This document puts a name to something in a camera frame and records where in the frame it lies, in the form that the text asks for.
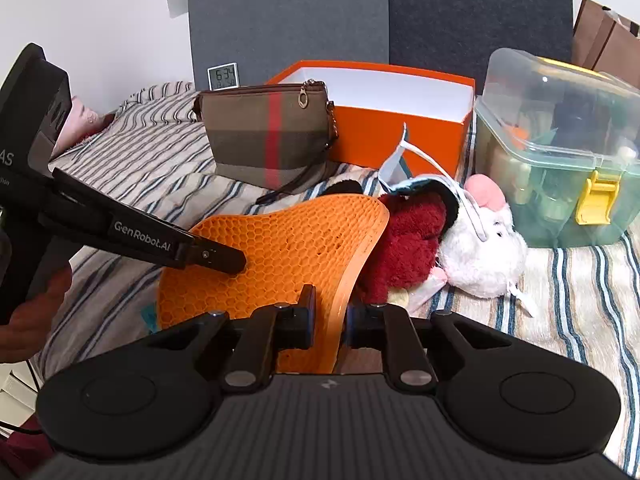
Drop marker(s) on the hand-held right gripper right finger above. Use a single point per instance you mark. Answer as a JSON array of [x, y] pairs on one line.
[[352, 327]]

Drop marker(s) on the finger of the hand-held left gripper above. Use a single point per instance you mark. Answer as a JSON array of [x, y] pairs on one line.
[[220, 259]]

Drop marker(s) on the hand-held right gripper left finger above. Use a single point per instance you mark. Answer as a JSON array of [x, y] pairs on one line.
[[302, 327]]

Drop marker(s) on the orange honeycomb silicone mat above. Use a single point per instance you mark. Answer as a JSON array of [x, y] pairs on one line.
[[280, 250]]

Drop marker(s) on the dark red plush toy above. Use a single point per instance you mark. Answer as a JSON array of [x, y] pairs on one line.
[[405, 245]]

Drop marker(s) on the white plush toy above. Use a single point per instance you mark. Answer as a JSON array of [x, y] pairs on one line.
[[480, 255]]

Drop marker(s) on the orange cardboard box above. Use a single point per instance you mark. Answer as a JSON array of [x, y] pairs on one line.
[[370, 135]]

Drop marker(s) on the pink soft cloth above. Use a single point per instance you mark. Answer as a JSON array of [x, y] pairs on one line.
[[80, 120]]

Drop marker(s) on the person's left hand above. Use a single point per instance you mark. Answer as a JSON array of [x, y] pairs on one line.
[[30, 325]]

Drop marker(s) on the brown plaid zipper pouch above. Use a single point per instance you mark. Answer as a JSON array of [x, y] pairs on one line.
[[250, 135]]

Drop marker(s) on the light blue face mask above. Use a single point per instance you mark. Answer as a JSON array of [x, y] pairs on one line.
[[415, 183]]

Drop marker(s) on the white digital clock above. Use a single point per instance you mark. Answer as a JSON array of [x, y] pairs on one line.
[[222, 77]]

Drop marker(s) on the clear plastic storage box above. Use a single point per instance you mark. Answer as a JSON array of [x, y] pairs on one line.
[[550, 160]]

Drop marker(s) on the dark grey headboard panel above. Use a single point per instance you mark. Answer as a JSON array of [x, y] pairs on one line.
[[475, 10]]

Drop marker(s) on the brown paper bag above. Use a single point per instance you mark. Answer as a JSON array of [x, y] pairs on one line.
[[600, 40]]

